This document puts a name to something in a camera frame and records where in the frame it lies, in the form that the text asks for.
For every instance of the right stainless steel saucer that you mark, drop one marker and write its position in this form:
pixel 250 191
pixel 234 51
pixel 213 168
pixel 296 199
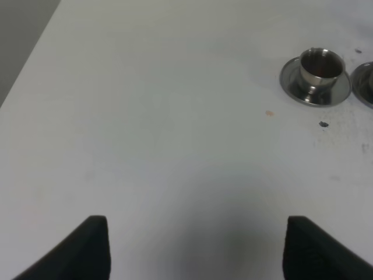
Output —
pixel 361 80

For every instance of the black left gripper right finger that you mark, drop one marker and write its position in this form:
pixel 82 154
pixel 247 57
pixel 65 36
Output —
pixel 311 253

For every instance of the left stainless steel saucer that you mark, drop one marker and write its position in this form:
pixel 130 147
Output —
pixel 315 96

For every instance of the stainless steel saucer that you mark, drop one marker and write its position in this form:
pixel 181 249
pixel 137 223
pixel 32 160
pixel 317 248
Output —
pixel 315 96
pixel 361 80

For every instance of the left stainless steel teacup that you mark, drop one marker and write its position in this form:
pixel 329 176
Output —
pixel 319 70

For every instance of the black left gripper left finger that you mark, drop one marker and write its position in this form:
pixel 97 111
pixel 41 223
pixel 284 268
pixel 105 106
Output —
pixel 83 254

